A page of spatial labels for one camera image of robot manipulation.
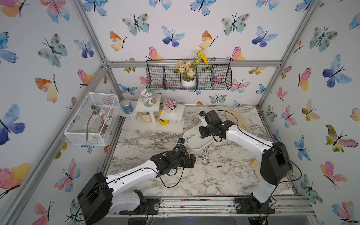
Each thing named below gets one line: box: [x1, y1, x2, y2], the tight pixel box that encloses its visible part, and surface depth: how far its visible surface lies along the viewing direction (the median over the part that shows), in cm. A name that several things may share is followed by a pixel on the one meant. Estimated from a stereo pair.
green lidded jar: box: [140, 88, 157, 107], surface depth 87 cm
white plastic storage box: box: [182, 122, 215, 152], surface depth 100 cm
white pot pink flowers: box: [162, 97, 180, 115], surface depth 89 cm
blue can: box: [120, 99, 134, 115], surface depth 93 cm
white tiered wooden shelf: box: [118, 93, 186, 134], surface depth 106 cm
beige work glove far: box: [224, 109, 250, 133], surface depth 113 cm
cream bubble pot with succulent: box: [140, 111, 152, 124], surface depth 107 cm
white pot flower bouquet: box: [173, 49, 209, 88], surface depth 84 cm
